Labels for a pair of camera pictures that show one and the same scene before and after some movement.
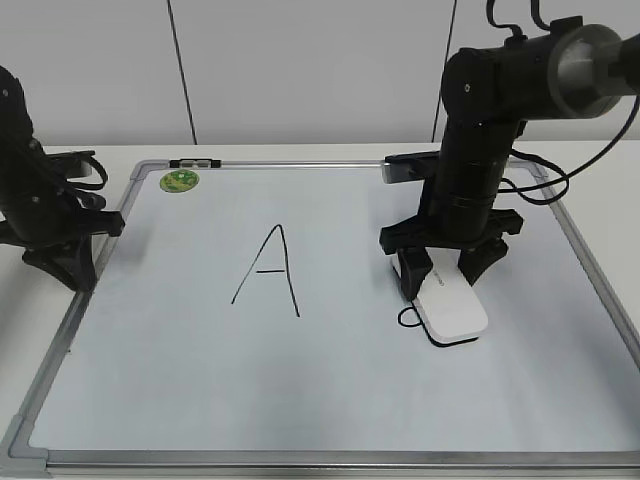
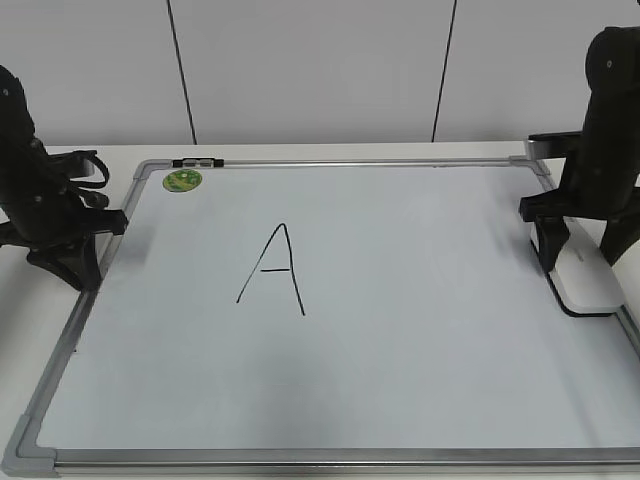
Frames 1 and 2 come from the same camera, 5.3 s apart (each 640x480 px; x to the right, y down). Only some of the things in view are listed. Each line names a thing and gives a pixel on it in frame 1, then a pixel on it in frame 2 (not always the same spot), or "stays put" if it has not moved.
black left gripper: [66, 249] stays put
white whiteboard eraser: [446, 303] to [582, 278]
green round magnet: [179, 180] stays put
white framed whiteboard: [246, 323] stays put
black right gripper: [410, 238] to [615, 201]
